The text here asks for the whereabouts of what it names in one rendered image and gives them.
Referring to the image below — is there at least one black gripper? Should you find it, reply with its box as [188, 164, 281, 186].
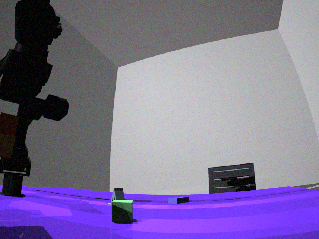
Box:
[0, 75, 69, 151]

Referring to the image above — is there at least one green cube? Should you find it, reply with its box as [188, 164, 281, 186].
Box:
[112, 200, 133, 222]

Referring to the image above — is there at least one blue rectangular block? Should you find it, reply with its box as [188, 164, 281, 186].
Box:
[168, 197, 189, 204]

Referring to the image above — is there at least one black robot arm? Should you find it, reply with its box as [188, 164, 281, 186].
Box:
[0, 0, 62, 196]

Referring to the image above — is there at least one orange bar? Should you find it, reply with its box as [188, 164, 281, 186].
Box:
[0, 112, 19, 159]

